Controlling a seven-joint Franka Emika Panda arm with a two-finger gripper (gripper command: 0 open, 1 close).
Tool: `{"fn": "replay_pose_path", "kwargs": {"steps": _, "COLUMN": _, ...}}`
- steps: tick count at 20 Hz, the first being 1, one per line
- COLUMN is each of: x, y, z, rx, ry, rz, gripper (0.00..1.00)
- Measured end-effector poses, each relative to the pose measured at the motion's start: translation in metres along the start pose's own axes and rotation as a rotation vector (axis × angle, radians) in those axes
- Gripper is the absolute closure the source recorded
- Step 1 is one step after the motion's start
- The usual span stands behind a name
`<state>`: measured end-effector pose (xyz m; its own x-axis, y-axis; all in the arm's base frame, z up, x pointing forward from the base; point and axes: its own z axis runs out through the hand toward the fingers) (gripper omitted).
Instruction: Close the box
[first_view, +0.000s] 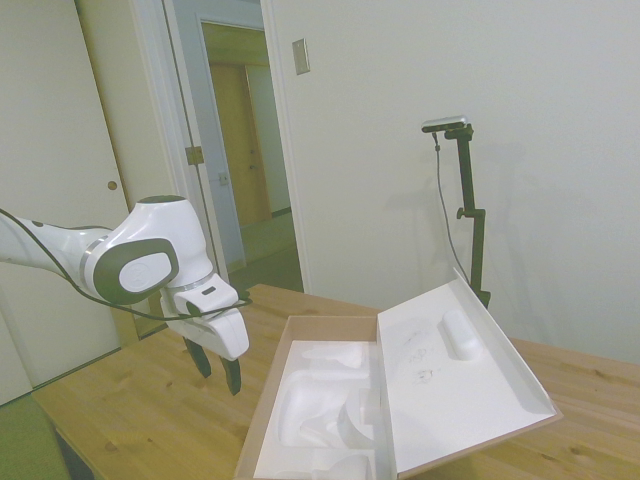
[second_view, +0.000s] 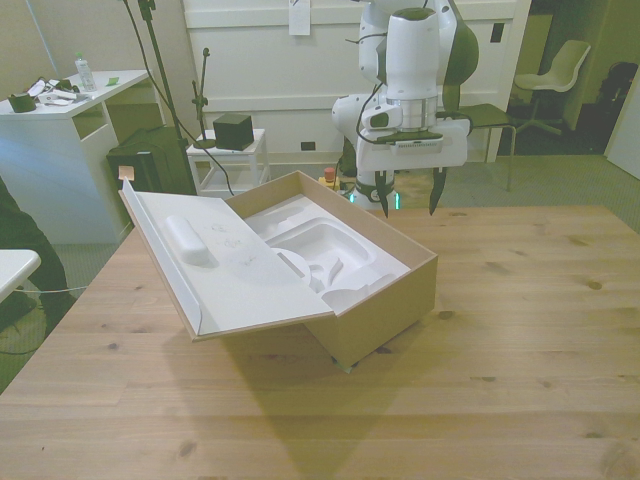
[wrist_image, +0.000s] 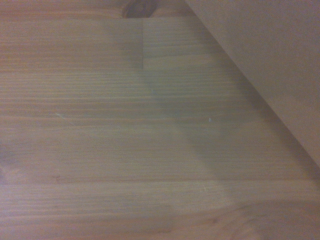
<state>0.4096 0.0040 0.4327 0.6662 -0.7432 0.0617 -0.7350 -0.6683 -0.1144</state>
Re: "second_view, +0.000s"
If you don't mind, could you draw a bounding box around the person in dark clothes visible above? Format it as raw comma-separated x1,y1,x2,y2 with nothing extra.
0,175,80,356

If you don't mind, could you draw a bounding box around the clear plastic bottle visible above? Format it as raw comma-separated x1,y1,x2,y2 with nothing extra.
73,51,98,93

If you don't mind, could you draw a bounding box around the dark green chair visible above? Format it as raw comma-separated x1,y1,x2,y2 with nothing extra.
442,0,518,192

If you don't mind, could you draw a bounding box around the black tripod stand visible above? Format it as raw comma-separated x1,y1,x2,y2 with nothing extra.
117,0,201,196

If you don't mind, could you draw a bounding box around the black bag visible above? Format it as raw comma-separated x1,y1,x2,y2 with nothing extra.
105,127,192,193

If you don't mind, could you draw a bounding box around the white shell chair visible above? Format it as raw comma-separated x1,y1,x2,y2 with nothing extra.
512,39,592,135

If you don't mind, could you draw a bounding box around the black cube speaker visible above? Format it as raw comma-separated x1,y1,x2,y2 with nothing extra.
212,113,252,151

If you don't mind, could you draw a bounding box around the white molded foam insert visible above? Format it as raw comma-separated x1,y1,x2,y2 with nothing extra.
241,195,413,316

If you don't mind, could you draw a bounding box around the brown cardboard box with lid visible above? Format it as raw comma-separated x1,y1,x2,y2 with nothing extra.
118,169,439,369

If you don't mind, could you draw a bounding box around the white cabinet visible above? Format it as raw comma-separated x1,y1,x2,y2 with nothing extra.
0,69,153,246

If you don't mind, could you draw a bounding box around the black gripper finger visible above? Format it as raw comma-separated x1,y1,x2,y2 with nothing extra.
428,167,449,217
374,171,392,219

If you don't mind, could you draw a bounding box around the white round table edge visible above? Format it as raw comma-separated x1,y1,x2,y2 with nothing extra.
0,248,42,303

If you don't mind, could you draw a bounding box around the white paper sheet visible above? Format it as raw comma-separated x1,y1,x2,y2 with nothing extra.
288,0,309,37

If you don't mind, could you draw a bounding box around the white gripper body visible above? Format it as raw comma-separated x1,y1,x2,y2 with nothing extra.
356,113,474,174

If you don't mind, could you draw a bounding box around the black microphone stand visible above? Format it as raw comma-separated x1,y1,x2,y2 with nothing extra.
190,47,219,151

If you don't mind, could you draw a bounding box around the small white side table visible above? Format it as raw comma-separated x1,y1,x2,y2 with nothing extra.
186,128,272,197

